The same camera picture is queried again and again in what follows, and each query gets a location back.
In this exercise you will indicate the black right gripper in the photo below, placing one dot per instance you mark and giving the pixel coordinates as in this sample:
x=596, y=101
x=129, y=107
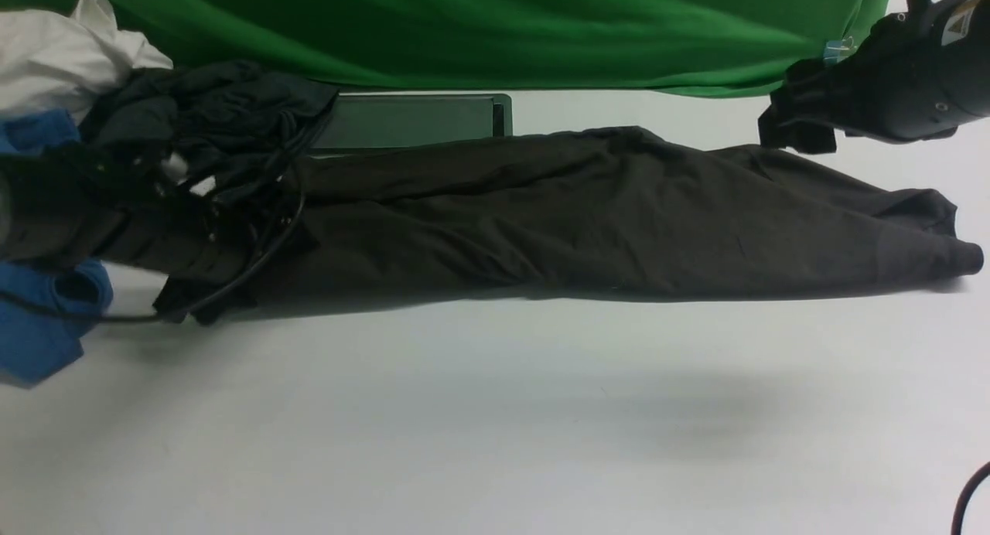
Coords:
x=803, y=111

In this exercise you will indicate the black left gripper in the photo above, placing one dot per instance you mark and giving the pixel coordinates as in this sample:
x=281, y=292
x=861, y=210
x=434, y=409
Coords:
x=209, y=250

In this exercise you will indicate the gray long sleeve shirt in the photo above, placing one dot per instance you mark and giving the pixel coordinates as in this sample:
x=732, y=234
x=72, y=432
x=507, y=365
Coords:
x=613, y=213

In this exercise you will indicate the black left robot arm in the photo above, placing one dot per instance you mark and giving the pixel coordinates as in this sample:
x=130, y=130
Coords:
x=64, y=206

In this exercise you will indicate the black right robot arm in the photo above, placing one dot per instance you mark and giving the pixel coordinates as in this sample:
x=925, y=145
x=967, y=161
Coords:
x=918, y=76

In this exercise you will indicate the blue t-shirt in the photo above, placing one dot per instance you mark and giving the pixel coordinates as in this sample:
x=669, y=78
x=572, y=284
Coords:
x=34, y=347

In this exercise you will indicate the blue binder clip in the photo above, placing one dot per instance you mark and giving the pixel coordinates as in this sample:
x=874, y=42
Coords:
x=836, y=50

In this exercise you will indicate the dark teal crumpled garment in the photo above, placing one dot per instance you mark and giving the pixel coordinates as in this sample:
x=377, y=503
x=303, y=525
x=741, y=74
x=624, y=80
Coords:
x=232, y=120

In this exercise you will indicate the green backdrop cloth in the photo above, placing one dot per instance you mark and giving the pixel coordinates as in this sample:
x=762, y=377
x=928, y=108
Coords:
x=702, y=48

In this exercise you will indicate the white crumpled garment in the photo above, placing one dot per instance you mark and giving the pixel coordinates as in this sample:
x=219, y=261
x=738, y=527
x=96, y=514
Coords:
x=51, y=61

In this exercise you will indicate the metal table cable hatch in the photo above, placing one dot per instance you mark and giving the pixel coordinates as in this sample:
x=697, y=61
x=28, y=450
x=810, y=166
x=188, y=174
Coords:
x=386, y=122

